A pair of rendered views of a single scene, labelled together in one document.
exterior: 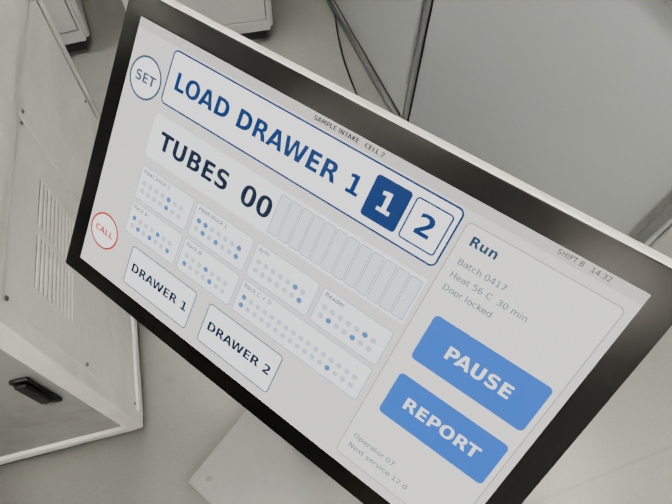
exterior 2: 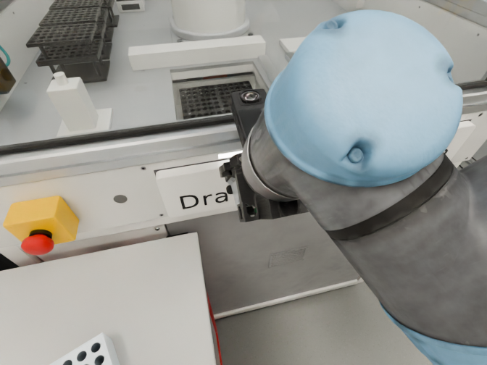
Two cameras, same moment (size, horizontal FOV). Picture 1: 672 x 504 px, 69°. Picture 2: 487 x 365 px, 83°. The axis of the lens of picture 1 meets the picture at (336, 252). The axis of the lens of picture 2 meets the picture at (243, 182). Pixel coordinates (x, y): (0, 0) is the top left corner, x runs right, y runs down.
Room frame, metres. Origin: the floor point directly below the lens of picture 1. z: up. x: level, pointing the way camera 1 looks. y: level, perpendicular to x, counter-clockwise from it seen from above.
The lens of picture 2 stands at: (-0.24, 0.98, 1.24)
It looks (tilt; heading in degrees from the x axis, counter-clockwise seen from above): 48 degrees down; 5
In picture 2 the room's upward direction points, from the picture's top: straight up
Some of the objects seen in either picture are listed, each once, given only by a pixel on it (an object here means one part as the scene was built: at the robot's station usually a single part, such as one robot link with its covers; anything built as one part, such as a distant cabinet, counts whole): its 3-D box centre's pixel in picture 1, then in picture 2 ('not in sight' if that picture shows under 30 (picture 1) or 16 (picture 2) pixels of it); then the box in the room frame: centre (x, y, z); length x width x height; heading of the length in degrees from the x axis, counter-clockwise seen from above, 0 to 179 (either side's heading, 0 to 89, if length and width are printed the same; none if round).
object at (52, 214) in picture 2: not in sight; (44, 224); (-0.03, 1.32, 0.88); 0.07 x 0.05 x 0.07; 108
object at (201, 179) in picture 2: not in sight; (243, 182); (0.09, 1.01, 0.87); 0.29 x 0.02 x 0.11; 108
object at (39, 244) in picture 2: not in sight; (38, 242); (-0.06, 1.31, 0.88); 0.04 x 0.03 x 0.04; 108
